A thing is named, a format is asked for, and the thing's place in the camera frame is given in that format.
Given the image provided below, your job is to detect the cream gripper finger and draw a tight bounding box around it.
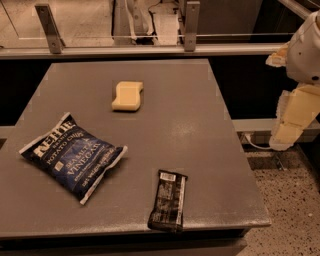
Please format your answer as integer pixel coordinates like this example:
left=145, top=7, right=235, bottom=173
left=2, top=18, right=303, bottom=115
left=269, top=84, right=320, bottom=151
left=266, top=43, right=289, bottom=68

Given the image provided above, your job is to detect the black rxbar chocolate bar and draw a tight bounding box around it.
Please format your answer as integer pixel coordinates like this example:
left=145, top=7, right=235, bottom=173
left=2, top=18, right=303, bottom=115
left=147, top=170, right=188, bottom=233

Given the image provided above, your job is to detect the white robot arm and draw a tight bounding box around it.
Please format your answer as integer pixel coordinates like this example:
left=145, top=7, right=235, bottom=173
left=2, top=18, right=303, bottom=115
left=266, top=12, right=320, bottom=151

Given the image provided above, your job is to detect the yellow sponge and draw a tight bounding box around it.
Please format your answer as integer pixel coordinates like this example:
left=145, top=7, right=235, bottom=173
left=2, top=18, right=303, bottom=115
left=112, top=81, right=143, bottom=111

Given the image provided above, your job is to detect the blue kettle chips bag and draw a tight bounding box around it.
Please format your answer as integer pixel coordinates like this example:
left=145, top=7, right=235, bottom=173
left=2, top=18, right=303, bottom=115
left=19, top=113, right=128, bottom=205

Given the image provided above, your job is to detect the white cable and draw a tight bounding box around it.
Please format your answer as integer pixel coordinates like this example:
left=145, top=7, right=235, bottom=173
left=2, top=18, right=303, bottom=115
left=243, top=132, right=273, bottom=150

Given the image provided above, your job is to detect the right metal rail bracket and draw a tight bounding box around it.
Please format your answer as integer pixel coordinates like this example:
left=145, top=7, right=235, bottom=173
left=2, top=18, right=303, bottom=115
left=184, top=1, right=200, bottom=52

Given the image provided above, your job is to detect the metal rail bracket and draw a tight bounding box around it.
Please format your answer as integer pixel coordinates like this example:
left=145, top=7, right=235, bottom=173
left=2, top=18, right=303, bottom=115
left=184, top=1, right=200, bottom=52
left=35, top=3, right=65, bottom=54

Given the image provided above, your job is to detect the left metal rail bracket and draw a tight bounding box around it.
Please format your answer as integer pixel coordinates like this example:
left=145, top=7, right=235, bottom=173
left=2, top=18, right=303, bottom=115
left=35, top=3, right=65, bottom=54

